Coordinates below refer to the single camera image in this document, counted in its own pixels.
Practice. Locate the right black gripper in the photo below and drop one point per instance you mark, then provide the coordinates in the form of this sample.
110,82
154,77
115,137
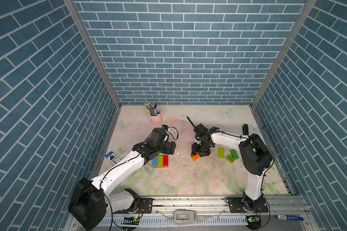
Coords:
193,150

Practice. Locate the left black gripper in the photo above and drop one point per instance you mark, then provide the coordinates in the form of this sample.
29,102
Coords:
170,147

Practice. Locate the orange lego brick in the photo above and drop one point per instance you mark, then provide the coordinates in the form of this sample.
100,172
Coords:
195,157

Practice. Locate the light blue lego brick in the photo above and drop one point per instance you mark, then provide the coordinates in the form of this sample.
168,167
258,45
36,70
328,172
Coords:
155,162

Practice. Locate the red lego brick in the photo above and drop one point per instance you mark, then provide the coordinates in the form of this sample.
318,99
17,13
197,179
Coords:
165,161

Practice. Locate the lime green lego brick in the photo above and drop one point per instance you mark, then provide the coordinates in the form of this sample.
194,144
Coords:
160,161

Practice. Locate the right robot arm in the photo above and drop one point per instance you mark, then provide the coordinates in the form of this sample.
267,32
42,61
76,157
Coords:
255,156

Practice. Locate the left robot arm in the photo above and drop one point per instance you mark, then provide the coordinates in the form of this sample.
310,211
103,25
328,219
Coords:
90,200

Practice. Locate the pink pen cup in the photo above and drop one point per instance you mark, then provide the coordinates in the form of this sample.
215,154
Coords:
157,120

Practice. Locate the blue white card box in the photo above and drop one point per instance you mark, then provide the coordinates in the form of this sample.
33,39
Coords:
112,158

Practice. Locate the black small box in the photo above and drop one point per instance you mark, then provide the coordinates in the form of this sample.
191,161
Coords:
245,129

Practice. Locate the grey handheld device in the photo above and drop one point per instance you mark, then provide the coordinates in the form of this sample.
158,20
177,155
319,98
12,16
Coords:
182,217

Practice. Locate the blue marker pen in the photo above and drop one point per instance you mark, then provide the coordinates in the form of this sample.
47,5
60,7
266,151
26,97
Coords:
291,218

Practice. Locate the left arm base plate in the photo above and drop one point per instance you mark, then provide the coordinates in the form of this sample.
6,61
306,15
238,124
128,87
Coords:
143,206

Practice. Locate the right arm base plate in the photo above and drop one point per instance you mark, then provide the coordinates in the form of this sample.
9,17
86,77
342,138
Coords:
246,205

